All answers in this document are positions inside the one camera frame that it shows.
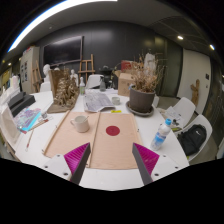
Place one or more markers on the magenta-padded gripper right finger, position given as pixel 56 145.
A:
pixel 147 160

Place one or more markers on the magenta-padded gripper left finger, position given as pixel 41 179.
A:
pixel 75 159

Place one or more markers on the white bottle with blue cap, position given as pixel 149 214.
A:
pixel 160 136

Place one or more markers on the cream ceramic mug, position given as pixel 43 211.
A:
pixel 81 125

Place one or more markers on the flat round red coaster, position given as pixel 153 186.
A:
pixel 113 130

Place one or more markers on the black backpack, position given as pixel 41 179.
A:
pixel 191 140

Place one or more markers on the long paintbrush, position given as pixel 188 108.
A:
pixel 29 140

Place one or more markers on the grey plant saucer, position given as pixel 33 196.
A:
pixel 133 110

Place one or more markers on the papers on chair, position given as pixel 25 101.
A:
pixel 172 114

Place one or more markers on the small grey jar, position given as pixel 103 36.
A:
pixel 44 115

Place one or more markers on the yellow marker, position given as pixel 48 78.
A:
pixel 116 111

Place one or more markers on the dried plant in grey pot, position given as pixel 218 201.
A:
pixel 141 99

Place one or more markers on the newspaper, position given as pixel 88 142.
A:
pixel 96 101

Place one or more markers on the colourful art book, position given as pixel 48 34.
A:
pixel 26 119

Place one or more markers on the white plastic chair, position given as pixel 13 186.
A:
pixel 203 121
pixel 186 107
pixel 93 80

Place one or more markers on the small white cup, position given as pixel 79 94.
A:
pixel 116 100

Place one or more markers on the green-labelled spray bottle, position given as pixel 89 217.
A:
pixel 82 87

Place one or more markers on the cardboard box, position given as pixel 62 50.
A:
pixel 125 85

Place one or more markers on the black boxes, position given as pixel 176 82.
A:
pixel 20 102

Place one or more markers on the small white statuette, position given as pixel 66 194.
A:
pixel 74 77

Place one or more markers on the wooden figure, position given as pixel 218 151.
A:
pixel 195 91

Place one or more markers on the white plaster bust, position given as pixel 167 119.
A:
pixel 46 80

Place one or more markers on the wooden easel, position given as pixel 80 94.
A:
pixel 86 70

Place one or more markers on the tall white plaster statue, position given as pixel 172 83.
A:
pixel 150 63

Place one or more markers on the red box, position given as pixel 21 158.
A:
pixel 126 65

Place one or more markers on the white cabinet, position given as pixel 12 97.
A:
pixel 28 68

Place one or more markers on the round ceiling spotlight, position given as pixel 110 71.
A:
pixel 180 37
pixel 212 47

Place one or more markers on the long ceiling light strip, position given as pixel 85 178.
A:
pixel 50 13

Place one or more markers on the white canvas frame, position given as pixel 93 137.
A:
pixel 8 128

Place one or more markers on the black wall screen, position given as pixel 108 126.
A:
pixel 62 50

